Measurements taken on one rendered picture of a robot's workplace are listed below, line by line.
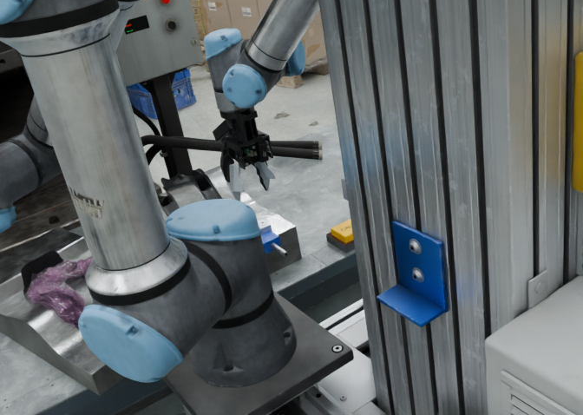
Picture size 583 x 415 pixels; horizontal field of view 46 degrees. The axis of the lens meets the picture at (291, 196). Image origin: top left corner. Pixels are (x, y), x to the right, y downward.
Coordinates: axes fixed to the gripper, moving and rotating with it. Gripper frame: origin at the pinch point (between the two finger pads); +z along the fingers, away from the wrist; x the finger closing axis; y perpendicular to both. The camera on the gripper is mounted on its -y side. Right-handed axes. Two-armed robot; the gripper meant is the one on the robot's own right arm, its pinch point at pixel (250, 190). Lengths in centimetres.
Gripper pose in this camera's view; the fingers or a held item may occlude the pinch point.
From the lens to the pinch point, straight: 150.4
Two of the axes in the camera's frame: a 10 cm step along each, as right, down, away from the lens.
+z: 1.7, 8.8, 4.5
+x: 8.3, -3.7, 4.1
